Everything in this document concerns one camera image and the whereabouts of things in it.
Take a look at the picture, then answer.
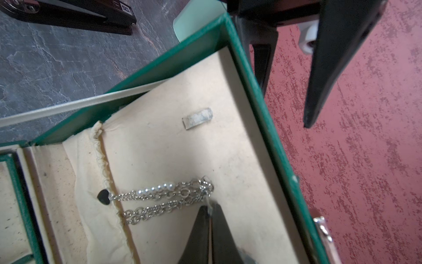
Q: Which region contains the silver pearl jewelry chain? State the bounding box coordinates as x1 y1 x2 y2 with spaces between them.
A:
97 176 215 227

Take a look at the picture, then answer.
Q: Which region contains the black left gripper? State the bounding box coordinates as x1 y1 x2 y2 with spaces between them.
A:
225 0 387 129

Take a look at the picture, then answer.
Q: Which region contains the green jewelry box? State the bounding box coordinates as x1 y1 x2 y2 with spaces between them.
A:
1 15 333 264

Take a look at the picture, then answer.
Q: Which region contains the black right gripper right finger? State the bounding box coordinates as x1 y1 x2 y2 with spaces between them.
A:
211 203 244 264

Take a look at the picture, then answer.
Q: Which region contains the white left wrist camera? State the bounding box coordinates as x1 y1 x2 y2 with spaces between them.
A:
297 20 319 55

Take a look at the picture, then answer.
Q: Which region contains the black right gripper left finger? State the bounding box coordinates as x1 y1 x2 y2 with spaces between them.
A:
178 206 211 264

